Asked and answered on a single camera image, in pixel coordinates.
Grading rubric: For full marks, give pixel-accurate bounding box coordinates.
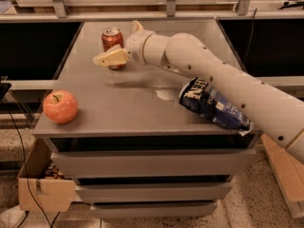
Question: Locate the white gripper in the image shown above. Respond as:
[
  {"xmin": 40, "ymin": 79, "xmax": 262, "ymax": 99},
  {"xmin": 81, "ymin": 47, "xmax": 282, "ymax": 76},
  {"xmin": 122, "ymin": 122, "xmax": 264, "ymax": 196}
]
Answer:
[{"xmin": 92, "ymin": 20, "xmax": 155, "ymax": 67}]

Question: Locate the red coke can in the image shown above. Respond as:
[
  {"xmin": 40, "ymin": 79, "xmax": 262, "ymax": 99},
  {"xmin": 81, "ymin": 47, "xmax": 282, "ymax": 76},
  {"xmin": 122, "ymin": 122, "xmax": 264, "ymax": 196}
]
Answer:
[{"xmin": 101, "ymin": 27, "xmax": 127, "ymax": 70}]

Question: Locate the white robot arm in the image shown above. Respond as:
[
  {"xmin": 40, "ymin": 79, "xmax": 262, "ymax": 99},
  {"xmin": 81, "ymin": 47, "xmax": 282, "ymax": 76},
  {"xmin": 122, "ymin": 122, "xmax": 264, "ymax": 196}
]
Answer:
[{"xmin": 93, "ymin": 21, "xmax": 304, "ymax": 162}]

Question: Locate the blue chip bag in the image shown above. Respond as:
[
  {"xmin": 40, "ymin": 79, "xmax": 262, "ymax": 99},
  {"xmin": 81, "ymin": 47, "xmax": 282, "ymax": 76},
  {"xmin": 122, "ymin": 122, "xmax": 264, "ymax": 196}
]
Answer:
[{"xmin": 179, "ymin": 77, "xmax": 254, "ymax": 136}]

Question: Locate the red apple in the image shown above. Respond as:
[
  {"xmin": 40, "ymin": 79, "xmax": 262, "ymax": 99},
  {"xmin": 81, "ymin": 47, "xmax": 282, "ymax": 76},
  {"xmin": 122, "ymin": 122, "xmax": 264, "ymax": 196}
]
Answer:
[{"xmin": 43, "ymin": 90, "xmax": 79, "ymax": 124}]

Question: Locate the grey drawer cabinet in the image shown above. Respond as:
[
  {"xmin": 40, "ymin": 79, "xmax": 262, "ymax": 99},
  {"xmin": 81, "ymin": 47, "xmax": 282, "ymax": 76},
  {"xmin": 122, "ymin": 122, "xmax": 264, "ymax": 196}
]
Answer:
[{"xmin": 34, "ymin": 22, "xmax": 258, "ymax": 219}]

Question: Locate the cardboard box on left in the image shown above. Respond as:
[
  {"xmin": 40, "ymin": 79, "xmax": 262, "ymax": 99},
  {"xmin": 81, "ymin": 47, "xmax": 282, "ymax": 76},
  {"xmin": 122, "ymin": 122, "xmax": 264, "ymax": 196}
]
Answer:
[{"xmin": 18, "ymin": 139, "xmax": 76, "ymax": 212}]

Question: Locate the cardboard box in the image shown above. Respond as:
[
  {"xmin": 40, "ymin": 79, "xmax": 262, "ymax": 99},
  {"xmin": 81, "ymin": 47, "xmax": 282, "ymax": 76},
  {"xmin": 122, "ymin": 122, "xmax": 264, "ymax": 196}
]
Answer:
[
  {"xmin": 18, "ymin": 139, "xmax": 76, "ymax": 212},
  {"xmin": 261, "ymin": 134, "xmax": 304, "ymax": 219}
]

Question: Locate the cardboard box on right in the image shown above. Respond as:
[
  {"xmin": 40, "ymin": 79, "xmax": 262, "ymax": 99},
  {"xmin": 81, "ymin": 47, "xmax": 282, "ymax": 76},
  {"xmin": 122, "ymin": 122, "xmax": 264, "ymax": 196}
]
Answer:
[{"xmin": 261, "ymin": 134, "xmax": 304, "ymax": 219}]

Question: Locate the metal shelf frame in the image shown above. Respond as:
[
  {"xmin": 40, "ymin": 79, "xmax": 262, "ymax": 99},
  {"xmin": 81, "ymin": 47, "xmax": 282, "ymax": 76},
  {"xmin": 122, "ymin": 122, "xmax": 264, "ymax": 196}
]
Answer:
[{"xmin": 0, "ymin": 0, "xmax": 304, "ymax": 23}]

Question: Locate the black hanging cable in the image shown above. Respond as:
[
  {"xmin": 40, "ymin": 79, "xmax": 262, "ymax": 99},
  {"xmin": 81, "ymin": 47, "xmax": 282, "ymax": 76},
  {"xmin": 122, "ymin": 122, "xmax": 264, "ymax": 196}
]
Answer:
[{"xmin": 242, "ymin": 8, "xmax": 258, "ymax": 67}]

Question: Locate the black cable on floor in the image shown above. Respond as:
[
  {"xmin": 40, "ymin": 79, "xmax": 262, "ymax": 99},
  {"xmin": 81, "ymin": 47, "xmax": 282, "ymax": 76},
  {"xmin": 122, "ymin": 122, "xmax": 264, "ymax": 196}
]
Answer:
[{"xmin": 8, "ymin": 107, "xmax": 61, "ymax": 228}]

